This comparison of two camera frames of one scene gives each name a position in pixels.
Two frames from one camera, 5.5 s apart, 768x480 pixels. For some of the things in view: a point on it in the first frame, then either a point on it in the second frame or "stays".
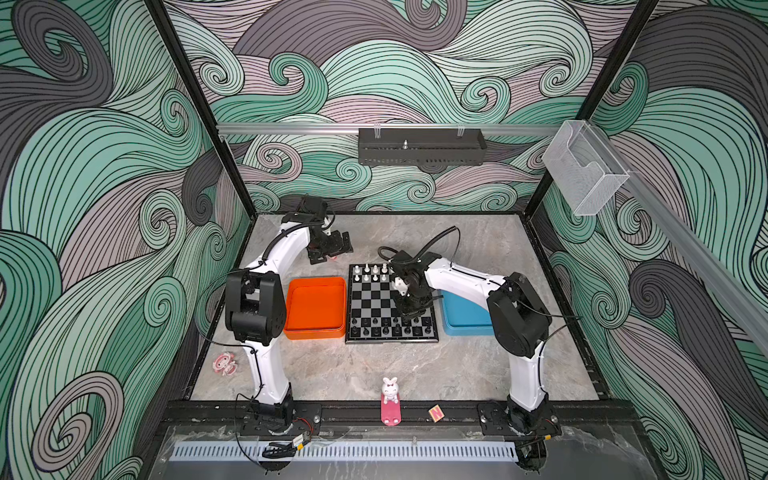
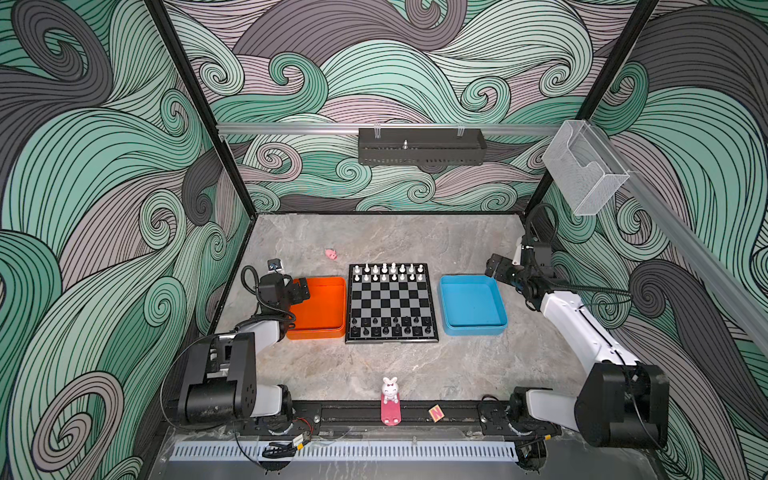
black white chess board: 372,316 stays
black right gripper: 408,312 → 506,265
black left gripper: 336,249 → 292,289
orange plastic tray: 315,308 stays
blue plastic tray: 462,317 stays
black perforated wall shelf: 432,149 stays
